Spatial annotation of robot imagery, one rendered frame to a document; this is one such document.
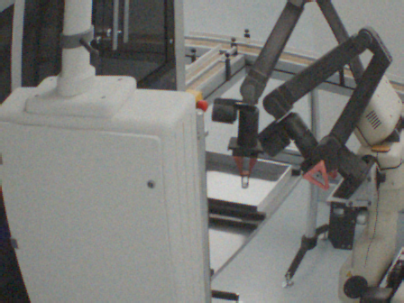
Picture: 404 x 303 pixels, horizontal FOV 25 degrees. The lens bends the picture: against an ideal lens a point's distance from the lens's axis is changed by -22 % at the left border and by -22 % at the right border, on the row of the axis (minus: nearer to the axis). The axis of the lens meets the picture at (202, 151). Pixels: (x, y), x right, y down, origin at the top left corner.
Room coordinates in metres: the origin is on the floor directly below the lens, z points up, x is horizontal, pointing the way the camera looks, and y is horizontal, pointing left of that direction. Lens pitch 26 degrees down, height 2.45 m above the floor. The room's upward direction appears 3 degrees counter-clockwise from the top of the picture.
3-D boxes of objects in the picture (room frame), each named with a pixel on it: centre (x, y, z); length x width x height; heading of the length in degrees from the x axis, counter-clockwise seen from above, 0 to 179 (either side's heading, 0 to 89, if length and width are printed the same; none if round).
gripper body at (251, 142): (2.83, -0.12, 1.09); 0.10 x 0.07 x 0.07; 79
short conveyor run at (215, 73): (3.59, 0.03, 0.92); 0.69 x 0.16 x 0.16; 153
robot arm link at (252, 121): (2.84, -0.12, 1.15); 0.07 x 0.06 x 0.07; 76
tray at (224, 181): (2.95, -0.05, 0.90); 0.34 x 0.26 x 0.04; 62
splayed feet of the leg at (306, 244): (3.82, -0.44, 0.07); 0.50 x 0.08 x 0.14; 153
